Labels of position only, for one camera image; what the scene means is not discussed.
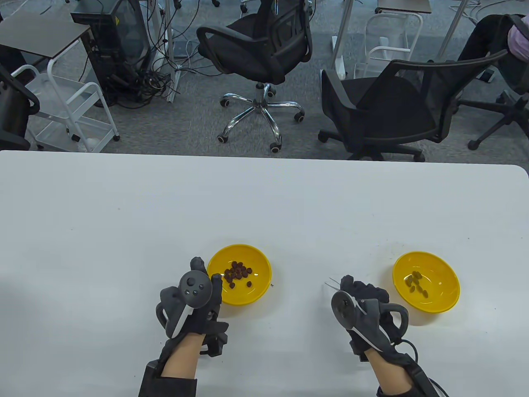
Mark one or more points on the person's right hand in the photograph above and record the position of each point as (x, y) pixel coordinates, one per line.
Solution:
(365, 291)

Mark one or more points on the person's left hand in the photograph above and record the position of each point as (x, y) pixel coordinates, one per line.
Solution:
(206, 318)

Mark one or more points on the metal tweezers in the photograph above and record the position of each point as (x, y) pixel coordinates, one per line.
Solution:
(332, 283)

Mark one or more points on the yellow plastic bowl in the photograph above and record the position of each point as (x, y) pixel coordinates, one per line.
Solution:
(252, 289)
(440, 277)

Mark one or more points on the pile of dark raisins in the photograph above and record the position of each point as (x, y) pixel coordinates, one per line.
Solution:
(237, 273)

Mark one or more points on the person's right forearm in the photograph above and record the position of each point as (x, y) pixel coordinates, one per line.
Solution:
(388, 370)

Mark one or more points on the person's left forearm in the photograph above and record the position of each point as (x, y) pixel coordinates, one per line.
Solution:
(182, 355)

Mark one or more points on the black mesh office chair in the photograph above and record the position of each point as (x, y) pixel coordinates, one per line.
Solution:
(372, 103)

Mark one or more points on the white power strip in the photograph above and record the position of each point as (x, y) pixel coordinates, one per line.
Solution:
(171, 89)

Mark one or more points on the white desk leg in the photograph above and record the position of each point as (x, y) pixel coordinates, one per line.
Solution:
(345, 25)
(452, 29)
(169, 33)

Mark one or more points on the black office chair chrome base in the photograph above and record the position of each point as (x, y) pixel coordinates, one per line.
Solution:
(248, 49)

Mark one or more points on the dark grey desk top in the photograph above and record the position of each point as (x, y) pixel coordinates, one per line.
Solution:
(403, 5)
(37, 35)

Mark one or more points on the black computer tower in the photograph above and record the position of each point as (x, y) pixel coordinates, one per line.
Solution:
(120, 41)

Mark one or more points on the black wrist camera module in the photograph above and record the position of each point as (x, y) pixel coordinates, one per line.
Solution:
(358, 351)
(217, 343)

